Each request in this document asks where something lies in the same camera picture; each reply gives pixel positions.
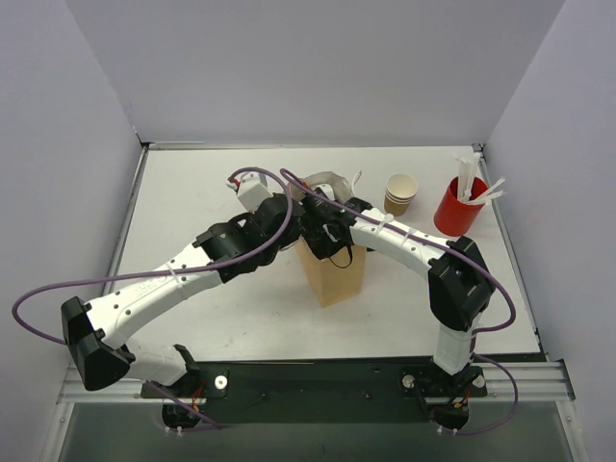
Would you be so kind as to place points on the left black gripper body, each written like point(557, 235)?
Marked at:
point(293, 223)

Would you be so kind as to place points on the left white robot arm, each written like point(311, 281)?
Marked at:
point(99, 333)

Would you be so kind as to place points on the stack of paper cups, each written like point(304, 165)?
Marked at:
point(400, 191)

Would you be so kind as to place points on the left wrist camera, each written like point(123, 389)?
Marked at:
point(251, 189)

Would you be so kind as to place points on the brown paper bag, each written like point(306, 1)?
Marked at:
point(334, 280)

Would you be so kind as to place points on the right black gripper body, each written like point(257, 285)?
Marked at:
point(325, 236)

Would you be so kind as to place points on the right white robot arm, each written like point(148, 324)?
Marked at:
point(459, 292)

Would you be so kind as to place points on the red cylindrical straw holder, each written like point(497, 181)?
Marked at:
point(453, 217)

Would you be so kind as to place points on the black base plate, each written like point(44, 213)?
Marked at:
point(313, 410)

